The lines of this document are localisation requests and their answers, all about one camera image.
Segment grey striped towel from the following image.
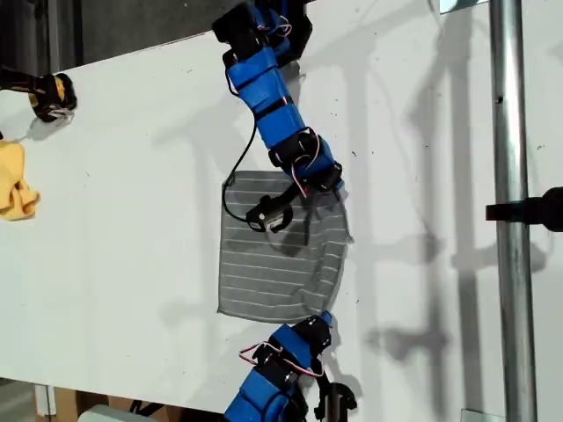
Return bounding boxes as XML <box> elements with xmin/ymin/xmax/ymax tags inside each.
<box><xmin>216</xmin><ymin>170</ymin><xmax>355</xmax><ymax>326</ymax></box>

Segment white container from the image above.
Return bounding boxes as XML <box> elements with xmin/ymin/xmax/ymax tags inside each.
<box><xmin>77</xmin><ymin>404</ymin><xmax>133</xmax><ymax>422</ymax></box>

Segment white strip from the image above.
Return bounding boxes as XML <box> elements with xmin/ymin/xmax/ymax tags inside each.
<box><xmin>33</xmin><ymin>383</ymin><xmax>58</xmax><ymax>418</ymax></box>

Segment black and yellow clamp tool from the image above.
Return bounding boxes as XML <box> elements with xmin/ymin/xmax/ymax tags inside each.
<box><xmin>0</xmin><ymin>64</ymin><xmax>79</xmax><ymax>124</ymax></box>

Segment yellow cloth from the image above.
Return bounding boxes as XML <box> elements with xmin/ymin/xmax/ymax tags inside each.
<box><xmin>0</xmin><ymin>139</ymin><xmax>41</xmax><ymax>222</ymax></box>

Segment arm red white wire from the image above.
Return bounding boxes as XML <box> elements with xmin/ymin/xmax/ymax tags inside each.
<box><xmin>257</xmin><ymin>15</ymin><xmax>326</xmax><ymax>198</ymax></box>
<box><xmin>237</xmin><ymin>340</ymin><xmax>326</xmax><ymax>380</ymax></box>

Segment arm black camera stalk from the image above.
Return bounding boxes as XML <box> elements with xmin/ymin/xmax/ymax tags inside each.
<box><xmin>270</xmin><ymin>178</ymin><xmax>309</xmax><ymax>207</ymax></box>
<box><xmin>312</xmin><ymin>355</ymin><xmax>331</xmax><ymax>388</ymax></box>

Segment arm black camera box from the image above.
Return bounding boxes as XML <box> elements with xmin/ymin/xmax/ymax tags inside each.
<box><xmin>245</xmin><ymin>195</ymin><xmax>295</xmax><ymax>234</ymax></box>
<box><xmin>314</xmin><ymin>381</ymin><xmax>358</xmax><ymax>422</ymax></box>

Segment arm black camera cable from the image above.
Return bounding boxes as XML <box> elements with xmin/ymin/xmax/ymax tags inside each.
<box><xmin>222</xmin><ymin>118</ymin><xmax>260</xmax><ymax>223</ymax></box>

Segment steel post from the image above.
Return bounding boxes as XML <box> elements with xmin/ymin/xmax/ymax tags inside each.
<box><xmin>487</xmin><ymin>0</ymin><xmax>540</xmax><ymax>422</ymax></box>

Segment black post clamp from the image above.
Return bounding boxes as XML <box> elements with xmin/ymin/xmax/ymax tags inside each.
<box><xmin>485</xmin><ymin>186</ymin><xmax>563</xmax><ymax>233</ymax></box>

